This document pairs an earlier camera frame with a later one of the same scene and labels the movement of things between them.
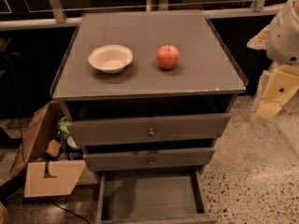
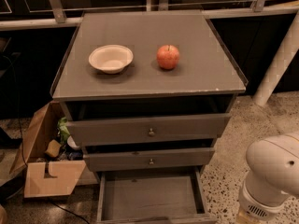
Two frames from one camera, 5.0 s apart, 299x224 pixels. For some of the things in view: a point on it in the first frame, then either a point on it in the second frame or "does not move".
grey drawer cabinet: x=147 y=92 does not move
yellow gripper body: x=284 y=39 to x=261 y=203
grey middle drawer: x=149 y=160 does not move
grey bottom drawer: x=151 y=196 does not move
